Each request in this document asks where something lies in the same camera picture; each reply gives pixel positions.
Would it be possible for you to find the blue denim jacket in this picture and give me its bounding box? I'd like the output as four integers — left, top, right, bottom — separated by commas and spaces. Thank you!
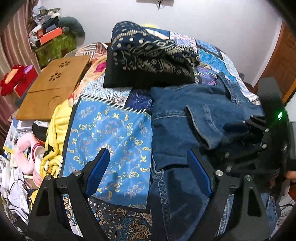
148, 73, 279, 240

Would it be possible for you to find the blue patchwork bedspread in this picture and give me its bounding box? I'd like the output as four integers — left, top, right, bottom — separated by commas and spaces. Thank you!
63, 27, 260, 240

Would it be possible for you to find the yellow knitted blanket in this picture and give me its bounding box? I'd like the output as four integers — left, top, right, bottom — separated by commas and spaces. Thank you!
30, 99, 73, 204

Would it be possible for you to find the pink plush toy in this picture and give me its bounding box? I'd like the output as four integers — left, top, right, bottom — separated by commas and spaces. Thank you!
14, 133, 45, 187

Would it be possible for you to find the brown wooden wardrobe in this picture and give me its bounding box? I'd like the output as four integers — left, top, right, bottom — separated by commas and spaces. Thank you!
261, 22, 296, 103

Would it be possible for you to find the black folded garment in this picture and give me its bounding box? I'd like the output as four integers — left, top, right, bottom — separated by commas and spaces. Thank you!
103, 46, 195, 89

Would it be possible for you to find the wooden lap desk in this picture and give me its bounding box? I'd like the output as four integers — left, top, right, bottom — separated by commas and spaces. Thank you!
16, 55, 91, 121

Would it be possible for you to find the red flower plush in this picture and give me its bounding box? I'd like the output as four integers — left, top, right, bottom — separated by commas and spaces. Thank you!
1, 65, 38, 97

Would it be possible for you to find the navy patterned folded cloth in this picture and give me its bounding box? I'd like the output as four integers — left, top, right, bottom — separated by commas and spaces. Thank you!
111, 21, 200, 77

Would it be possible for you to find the green patterned cabinet cover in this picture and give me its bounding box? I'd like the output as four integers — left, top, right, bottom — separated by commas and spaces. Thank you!
35, 34, 76, 68

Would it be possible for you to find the orange box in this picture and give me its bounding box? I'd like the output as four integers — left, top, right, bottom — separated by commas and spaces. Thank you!
39, 28, 63, 45

